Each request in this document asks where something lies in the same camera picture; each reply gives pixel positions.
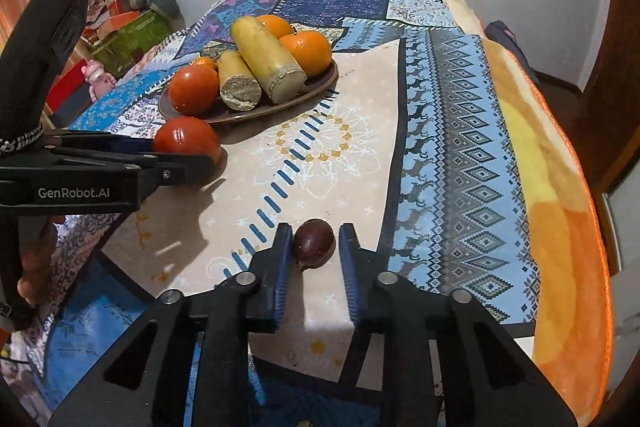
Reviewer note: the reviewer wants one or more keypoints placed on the orange fleece blanket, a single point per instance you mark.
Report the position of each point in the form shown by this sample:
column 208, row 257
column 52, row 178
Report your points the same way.
column 555, row 217

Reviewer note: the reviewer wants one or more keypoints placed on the large orange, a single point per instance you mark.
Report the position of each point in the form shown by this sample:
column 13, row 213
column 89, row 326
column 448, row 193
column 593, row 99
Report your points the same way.
column 307, row 52
column 275, row 26

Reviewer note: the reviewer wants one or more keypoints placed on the dark purple passion fruit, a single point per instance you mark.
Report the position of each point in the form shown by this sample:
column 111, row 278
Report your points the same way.
column 314, row 241

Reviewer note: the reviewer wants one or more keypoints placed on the blue patchwork printed cloth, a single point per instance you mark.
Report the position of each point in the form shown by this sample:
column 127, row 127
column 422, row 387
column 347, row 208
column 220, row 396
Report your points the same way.
column 440, row 147

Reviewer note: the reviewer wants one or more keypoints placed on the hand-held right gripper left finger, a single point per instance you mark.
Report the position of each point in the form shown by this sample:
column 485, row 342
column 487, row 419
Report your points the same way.
column 282, row 272

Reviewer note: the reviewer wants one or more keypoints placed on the short yellow corn cob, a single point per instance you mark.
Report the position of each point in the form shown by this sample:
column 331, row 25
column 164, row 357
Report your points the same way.
column 237, row 79

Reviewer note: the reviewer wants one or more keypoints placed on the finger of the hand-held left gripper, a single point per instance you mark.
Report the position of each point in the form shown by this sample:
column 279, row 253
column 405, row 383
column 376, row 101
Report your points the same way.
column 180, row 169
column 100, row 141

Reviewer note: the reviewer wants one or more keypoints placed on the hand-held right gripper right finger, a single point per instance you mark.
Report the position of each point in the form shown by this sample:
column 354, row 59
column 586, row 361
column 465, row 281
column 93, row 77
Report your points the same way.
column 350, row 272

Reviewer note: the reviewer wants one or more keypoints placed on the dark purple plate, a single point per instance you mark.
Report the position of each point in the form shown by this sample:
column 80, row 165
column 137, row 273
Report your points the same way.
column 300, row 94

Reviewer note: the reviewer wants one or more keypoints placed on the small tangerine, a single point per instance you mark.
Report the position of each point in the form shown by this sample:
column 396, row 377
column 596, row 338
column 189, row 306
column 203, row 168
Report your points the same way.
column 205, row 63

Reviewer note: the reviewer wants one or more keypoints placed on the dark brown wooden door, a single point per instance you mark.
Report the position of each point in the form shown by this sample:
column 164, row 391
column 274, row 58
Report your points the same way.
column 617, row 97

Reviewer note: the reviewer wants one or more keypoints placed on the dark cushion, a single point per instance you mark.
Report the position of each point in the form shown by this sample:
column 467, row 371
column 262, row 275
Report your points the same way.
column 510, row 47

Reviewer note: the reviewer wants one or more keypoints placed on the person's left hand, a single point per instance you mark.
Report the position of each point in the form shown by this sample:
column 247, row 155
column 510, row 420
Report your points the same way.
column 37, row 257

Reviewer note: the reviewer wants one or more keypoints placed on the red tomato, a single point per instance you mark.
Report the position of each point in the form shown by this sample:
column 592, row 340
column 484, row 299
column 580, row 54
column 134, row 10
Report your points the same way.
column 192, row 89
column 187, row 134

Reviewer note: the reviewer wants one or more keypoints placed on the long yellow corn cob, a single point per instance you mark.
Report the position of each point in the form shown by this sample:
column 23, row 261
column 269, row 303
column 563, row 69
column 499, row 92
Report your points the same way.
column 265, row 57

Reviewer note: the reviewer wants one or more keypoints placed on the red box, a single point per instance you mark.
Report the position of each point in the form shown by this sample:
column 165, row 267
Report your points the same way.
column 67, row 89

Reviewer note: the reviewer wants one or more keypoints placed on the pink rabbit figure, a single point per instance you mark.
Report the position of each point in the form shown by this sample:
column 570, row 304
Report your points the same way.
column 100, row 79

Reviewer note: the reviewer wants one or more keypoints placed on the green cardboard box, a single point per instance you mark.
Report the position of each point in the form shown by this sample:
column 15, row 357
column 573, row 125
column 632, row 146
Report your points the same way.
column 132, row 39

